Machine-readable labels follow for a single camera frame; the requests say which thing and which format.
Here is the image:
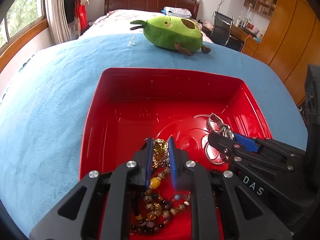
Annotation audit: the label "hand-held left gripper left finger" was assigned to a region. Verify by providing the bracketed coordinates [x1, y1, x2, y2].
[29, 137, 154, 240]

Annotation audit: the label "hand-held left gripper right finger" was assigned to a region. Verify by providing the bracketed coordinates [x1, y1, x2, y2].
[168, 136, 292, 240]

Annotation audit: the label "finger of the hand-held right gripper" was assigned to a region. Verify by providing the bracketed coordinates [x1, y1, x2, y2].
[234, 133, 305, 173]
[209, 132, 275, 173]

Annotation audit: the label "gold pendant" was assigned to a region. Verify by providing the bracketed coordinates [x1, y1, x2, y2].
[153, 140, 171, 168]

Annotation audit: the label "dark bead bracelet yellow bead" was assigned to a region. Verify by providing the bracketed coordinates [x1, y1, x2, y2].
[131, 176, 175, 235]

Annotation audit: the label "silver key ring bunch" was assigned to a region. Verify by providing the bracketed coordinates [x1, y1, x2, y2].
[207, 112, 235, 140]

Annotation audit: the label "brown wooden bead bracelet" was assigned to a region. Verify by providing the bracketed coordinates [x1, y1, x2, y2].
[144, 167, 192, 228]

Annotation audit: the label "red plastic box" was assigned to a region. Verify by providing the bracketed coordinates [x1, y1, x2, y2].
[79, 67, 273, 240]

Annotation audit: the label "wooden desk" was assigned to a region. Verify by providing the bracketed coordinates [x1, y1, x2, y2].
[230, 25, 263, 58]

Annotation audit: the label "wooden wardrobe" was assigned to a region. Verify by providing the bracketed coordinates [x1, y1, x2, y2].
[250, 0, 320, 105]

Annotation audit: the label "blue blanket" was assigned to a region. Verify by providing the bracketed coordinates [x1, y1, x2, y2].
[0, 33, 308, 240]

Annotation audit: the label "black office chair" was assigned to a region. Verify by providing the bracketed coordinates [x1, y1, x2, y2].
[210, 11, 234, 47]

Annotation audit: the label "green avocado plush toy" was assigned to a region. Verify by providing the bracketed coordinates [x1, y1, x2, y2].
[130, 15, 212, 56]

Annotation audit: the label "folded towels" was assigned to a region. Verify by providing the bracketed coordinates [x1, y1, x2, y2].
[161, 6, 192, 18]

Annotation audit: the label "pink floral bedding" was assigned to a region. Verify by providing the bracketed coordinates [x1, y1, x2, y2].
[80, 9, 213, 43]

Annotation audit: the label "dark wooden headboard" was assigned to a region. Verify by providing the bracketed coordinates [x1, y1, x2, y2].
[104, 0, 200, 22]

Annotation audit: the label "red hanging garment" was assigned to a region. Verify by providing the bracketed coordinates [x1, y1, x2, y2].
[74, 0, 89, 35]

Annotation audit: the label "white curtain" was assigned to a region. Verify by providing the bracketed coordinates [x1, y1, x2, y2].
[45, 0, 71, 44]

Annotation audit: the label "black hanging garment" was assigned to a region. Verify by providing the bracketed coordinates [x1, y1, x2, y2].
[63, 0, 83, 25]

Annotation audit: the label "wooden framed window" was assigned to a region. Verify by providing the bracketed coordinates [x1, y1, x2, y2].
[0, 0, 48, 53]

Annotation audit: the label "wooden wall shelf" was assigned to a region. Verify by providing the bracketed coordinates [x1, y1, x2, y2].
[243, 0, 278, 18]

